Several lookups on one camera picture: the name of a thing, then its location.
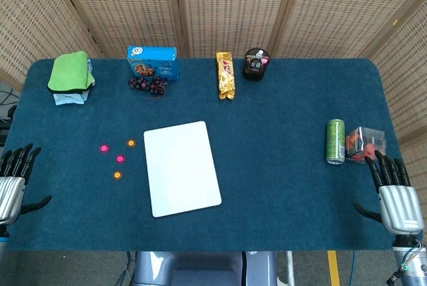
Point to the pink disc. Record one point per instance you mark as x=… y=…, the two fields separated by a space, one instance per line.
x=104 y=148
x=120 y=158

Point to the white table leg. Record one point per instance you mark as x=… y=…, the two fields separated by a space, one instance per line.
x=290 y=269

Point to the white magnetic board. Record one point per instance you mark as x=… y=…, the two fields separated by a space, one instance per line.
x=181 y=169

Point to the green folded cloth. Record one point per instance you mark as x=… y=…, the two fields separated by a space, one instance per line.
x=70 y=71

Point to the clear box with red items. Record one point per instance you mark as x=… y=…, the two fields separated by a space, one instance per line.
x=365 y=142

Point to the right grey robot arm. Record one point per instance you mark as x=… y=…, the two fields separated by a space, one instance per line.
x=412 y=262

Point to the dark blue table mat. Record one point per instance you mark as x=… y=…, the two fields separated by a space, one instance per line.
x=273 y=152

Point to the yellow snack bag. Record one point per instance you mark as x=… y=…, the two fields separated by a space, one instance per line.
x=226 y=76

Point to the small white spray bottle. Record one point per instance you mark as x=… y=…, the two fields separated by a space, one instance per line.
x=259 y=54

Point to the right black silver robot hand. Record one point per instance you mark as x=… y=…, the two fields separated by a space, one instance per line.
x=400 y=206

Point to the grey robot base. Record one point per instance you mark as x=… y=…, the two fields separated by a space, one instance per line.
x=200 y=269

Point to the black drink pouch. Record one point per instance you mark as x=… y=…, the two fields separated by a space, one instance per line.
x=255 y=71

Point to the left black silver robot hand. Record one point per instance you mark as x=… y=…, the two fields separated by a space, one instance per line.
x=11 y=196

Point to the green drink can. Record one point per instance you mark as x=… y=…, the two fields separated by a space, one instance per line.
x=335 y=141

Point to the dark purple grape bunch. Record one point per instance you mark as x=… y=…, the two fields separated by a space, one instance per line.
x=146 y=85

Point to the orange disc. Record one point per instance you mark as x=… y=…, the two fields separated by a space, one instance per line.
x=131 y=143
x=117 y=175

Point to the pink foil item in holder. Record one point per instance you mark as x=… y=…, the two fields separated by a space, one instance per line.
x=265 y=62

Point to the woven bamboo folding screen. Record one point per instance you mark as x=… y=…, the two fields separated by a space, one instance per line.
x=230 y=9

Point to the blue cookie box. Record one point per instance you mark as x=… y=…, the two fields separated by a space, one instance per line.
x=156 y=64

